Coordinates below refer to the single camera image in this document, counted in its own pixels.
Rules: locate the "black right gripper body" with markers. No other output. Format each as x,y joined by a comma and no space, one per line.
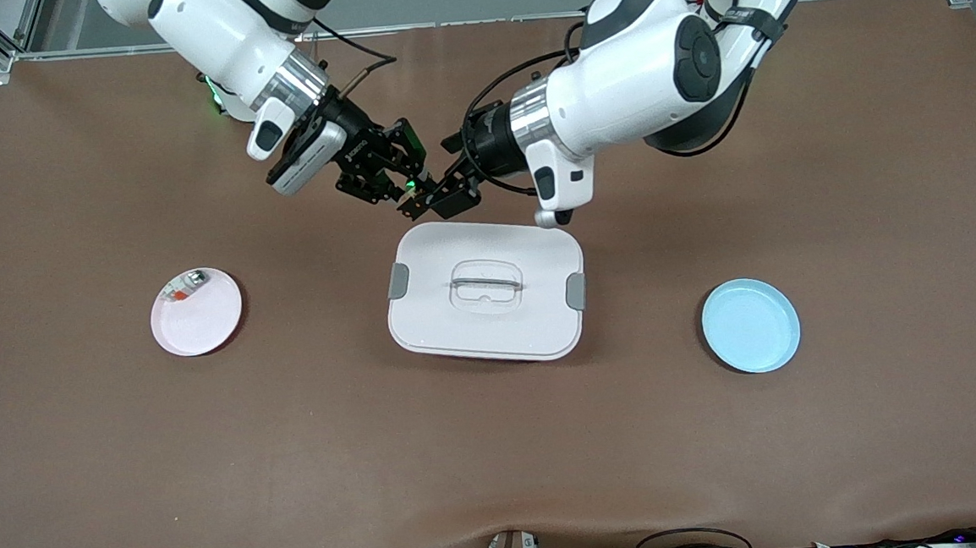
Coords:
355,146

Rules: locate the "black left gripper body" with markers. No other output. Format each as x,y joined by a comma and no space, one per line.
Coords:
491,148

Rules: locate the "orange and black switch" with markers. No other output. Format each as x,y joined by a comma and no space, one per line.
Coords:
416,199

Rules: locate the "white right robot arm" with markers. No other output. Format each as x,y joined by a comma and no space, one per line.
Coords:
211,37

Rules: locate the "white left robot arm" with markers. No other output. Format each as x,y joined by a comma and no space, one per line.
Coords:
635,53

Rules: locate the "white lidded storage box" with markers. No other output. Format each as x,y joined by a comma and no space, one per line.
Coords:
491,329

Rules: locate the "pink round plate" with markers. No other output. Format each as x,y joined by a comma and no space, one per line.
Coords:
199,325

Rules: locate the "brown table mat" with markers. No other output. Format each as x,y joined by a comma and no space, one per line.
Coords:
499,451

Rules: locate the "light blue round plate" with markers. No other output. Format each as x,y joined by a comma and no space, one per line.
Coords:
750,326

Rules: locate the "white switch with green button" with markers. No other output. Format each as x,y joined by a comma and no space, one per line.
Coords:
190,282

